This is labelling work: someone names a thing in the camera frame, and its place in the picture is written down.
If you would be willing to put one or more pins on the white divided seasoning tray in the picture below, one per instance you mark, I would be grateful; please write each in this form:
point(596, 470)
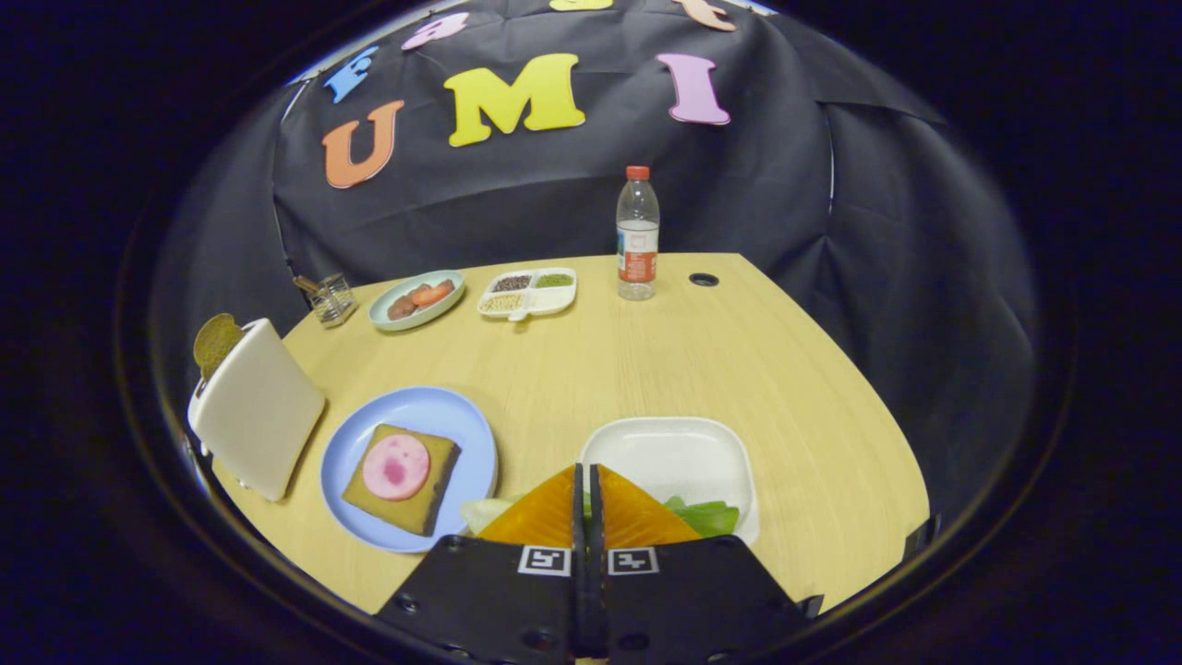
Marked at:
point(554, 297)

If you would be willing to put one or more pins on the blue plate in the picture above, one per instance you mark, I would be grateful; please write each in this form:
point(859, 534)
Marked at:
point(416, 406)

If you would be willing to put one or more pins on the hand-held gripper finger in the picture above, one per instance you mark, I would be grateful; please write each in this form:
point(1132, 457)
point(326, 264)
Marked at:
point(596, 526)
point(578, 526)

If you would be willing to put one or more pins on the pale green plate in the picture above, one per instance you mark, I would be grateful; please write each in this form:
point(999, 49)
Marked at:
point(399, 288)

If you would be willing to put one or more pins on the black backdrop cloth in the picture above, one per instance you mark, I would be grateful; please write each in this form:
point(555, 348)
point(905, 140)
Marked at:
point(517, 203)

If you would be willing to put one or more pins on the brown meat patty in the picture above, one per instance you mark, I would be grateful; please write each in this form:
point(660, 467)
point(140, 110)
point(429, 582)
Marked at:
point(402, 308)

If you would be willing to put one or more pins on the white toaster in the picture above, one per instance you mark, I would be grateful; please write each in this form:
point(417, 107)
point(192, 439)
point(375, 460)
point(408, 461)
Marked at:
point(259, 406)

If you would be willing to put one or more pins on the pink ham slice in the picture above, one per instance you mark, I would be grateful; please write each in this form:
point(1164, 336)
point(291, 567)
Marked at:
point(395, 466)

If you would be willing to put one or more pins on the green lettuce leaf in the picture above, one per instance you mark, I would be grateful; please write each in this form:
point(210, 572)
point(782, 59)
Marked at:
point(711, 517)

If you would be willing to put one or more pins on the square bread slice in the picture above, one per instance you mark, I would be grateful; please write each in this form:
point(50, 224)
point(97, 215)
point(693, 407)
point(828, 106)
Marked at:
point(369, 499)

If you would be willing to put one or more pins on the red tomato slice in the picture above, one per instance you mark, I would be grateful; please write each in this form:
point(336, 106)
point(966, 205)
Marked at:
point(434, 293)

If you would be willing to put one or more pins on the small white square plate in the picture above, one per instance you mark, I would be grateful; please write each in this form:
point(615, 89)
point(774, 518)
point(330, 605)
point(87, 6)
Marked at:
point(674, 457)

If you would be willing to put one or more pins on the brown toast slice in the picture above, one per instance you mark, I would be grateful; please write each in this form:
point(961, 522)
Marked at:
point(214, 344)

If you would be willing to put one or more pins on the clear red-capped water bottle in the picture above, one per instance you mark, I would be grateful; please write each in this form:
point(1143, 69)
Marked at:
point(637, 222)

